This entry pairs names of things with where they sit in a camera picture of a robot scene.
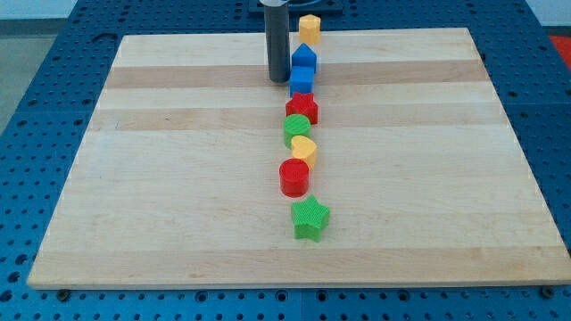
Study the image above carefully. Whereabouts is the red circle block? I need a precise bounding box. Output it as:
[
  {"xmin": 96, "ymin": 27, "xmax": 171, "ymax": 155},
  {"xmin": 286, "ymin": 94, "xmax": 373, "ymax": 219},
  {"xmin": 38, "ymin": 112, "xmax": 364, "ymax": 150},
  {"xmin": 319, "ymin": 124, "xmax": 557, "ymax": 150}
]
[{"xmin": 278, "ymin": 158, "xmax": 310, "ymax": 198}]

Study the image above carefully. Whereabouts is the green circle block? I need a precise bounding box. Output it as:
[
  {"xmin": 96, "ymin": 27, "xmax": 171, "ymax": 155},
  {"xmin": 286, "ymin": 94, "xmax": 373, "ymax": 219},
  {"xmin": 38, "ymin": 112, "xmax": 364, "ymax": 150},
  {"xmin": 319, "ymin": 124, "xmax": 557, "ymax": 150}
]
[{"xmin": 283, "ymin": 114, "xmax": 311, "ymax": 149}]

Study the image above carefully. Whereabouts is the red star block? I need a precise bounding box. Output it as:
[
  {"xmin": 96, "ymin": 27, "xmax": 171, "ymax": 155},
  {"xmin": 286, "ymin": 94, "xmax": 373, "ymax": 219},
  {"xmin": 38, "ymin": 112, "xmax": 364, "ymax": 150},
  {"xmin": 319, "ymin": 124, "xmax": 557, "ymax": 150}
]
[{"xmin": 285, "ymin": 92, "xmax": 319, "ymax": 125}]

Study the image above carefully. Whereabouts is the green star block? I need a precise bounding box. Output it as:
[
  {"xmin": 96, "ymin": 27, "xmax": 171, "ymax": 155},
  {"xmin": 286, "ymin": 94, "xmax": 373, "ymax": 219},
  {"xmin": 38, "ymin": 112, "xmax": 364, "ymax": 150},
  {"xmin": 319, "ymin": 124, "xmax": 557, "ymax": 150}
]
[{"xmin": 291, "ymin": 194, "xmax": 330, "ymax": 243}]

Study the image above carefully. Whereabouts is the yellow heart block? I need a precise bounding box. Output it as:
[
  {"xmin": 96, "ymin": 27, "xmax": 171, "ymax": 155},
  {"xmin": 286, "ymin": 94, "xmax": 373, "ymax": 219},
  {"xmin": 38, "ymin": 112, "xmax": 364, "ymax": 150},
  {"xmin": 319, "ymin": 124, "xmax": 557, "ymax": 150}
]
[{"xmin": 291, "ymin": 136, "xmax": 318, "ymax": 169}]

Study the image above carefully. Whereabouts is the blue cube block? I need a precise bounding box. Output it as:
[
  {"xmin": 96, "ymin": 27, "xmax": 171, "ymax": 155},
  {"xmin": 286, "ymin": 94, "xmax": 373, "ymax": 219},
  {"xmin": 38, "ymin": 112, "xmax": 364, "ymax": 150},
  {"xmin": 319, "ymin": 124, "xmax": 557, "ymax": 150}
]
[{"xmin": 289, "ymin": 66, "xmax": 314, "ymax": 96}]

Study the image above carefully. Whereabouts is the blue pentagon block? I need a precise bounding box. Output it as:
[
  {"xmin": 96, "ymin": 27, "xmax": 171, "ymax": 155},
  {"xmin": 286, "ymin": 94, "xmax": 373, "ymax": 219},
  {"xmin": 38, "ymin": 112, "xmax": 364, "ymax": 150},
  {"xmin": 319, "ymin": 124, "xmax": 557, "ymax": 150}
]
[{"xmin": 292, "ymin": 43, "xmax": 318, "ymax": 73}]

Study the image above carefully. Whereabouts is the light wooden board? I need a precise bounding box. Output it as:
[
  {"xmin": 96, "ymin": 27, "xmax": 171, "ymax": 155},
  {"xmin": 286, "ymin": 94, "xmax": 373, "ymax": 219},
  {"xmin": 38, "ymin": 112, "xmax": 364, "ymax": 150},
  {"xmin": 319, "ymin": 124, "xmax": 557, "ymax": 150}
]
[{"xmin": 28, "ymin": 29, "xmax": 570, "ymax": 290}]

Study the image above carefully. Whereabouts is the yellow hexagon block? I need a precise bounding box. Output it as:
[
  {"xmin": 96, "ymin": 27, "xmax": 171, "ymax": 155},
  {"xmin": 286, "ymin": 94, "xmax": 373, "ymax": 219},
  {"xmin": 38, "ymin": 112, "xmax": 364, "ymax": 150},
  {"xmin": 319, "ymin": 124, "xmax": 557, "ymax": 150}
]
[{"xmin": 298, "ymin": 14, "xmax": 321, "ymax": 45}]

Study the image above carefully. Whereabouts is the gray cylindrical pusher tool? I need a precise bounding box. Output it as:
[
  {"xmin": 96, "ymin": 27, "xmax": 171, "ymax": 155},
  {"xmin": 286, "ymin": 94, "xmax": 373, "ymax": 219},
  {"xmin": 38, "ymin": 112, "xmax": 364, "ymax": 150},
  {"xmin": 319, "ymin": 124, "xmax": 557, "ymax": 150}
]
[{"xmin": 261, "ymin": 0, "xmax": 291, "ymax": 83}]

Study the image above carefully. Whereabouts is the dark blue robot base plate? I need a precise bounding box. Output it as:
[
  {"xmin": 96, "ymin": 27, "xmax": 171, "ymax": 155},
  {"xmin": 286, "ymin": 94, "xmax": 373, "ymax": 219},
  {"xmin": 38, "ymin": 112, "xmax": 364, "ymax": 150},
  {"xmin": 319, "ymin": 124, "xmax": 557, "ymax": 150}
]
[{"xmin": 246, "ymin": 0, "xmax": 343, "ymax": 15}]

